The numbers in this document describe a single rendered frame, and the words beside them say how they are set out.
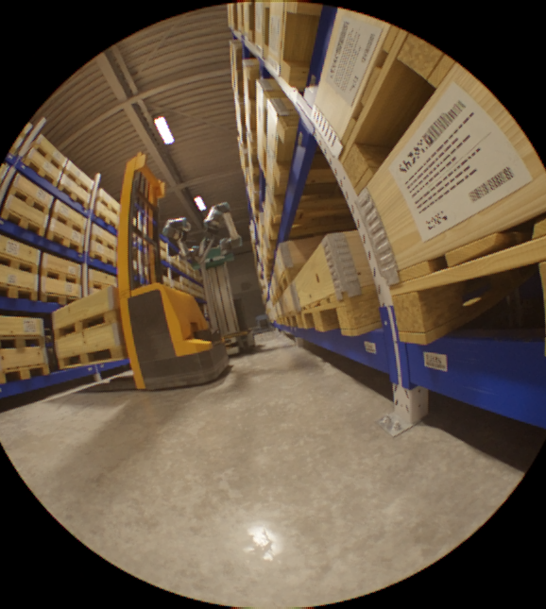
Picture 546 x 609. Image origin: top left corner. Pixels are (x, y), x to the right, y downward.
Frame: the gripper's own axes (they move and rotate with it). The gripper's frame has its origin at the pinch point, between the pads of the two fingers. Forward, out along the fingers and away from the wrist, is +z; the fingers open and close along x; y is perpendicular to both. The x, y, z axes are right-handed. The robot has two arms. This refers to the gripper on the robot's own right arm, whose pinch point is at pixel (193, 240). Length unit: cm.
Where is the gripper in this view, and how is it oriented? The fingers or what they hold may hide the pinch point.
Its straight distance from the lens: 222.0
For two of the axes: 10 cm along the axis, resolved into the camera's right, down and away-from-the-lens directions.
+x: -0.3, -9.6, 2.7
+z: 7.2, 1.7, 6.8
